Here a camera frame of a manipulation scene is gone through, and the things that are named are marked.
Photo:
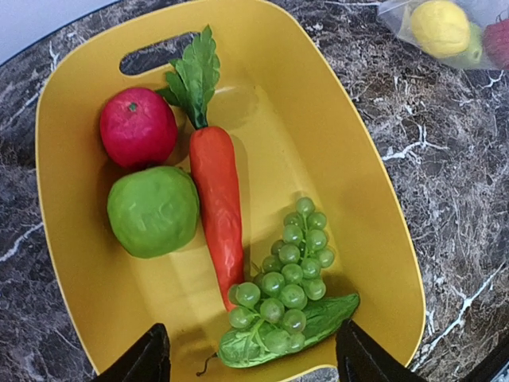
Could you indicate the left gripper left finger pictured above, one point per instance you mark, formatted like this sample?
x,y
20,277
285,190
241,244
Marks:
x,y
146,360

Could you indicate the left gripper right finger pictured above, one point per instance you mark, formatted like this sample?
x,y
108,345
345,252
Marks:
x,y
361,358

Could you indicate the green toy grapes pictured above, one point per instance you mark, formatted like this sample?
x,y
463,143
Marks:
x,y
290,276

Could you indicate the green toy apple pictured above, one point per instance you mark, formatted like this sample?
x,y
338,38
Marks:
x,y
154,212

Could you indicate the red toy apple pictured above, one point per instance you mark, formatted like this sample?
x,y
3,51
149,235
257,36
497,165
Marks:
x,y
138,128

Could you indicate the yellow plastic basket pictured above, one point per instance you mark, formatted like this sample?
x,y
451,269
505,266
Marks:
x,y
295,132

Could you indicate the green toy pear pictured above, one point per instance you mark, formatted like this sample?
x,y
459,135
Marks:
x,y
472,56

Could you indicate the yellow toy lemon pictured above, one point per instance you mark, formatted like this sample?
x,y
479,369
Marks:
x,y
441,28

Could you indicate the clear dotted zip bag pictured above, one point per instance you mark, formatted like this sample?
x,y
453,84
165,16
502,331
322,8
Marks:
x,y
396,16

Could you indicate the red toy tomato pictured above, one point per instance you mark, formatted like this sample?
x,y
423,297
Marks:
x,y
496,40

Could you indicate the orange toy carrot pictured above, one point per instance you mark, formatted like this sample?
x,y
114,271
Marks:
x,y
213,168

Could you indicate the green toy leafy vegetable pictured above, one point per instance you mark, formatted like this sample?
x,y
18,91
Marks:
x,y
192,82

